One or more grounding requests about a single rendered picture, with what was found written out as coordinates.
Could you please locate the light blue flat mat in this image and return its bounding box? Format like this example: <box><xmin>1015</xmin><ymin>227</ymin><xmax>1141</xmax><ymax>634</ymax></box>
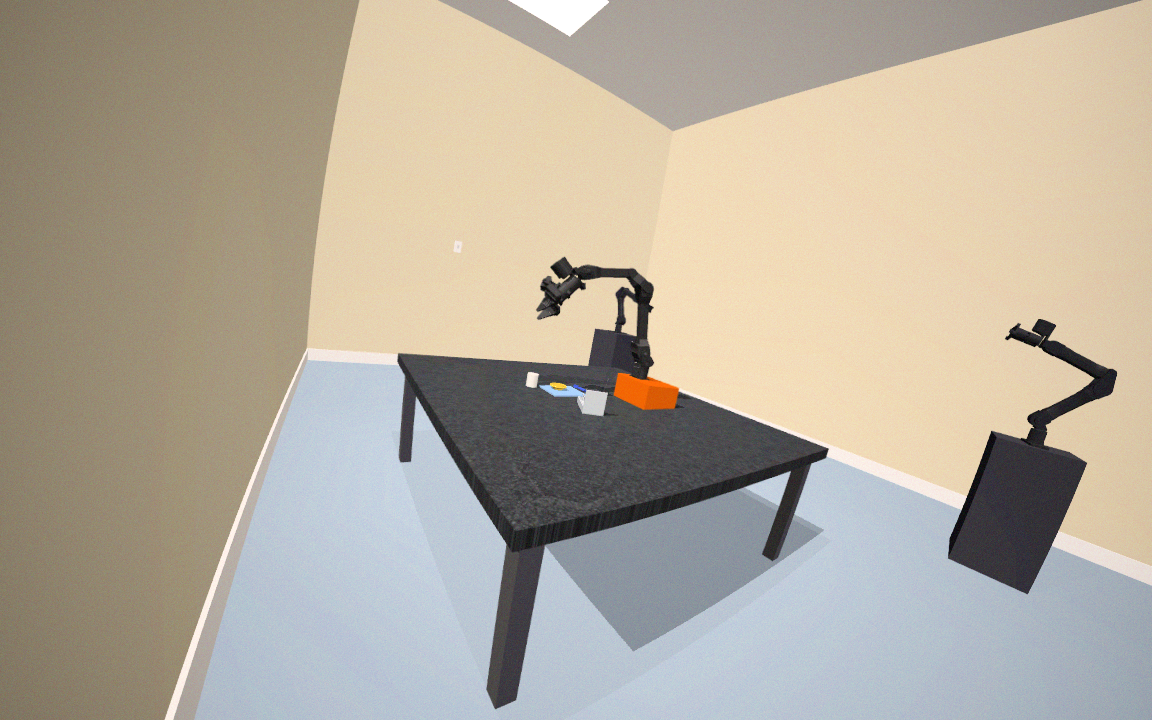
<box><xmin>539</xmin><ymin>385</ymin><xmax>583</xmax><ymax>397</ymax></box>

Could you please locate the white dish rack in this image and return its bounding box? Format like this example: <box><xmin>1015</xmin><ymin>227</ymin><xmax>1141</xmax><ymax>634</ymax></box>
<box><xmin>577</xmin><ymin>391</ymin><xmax>608</xmax><ymax>416</ymax></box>

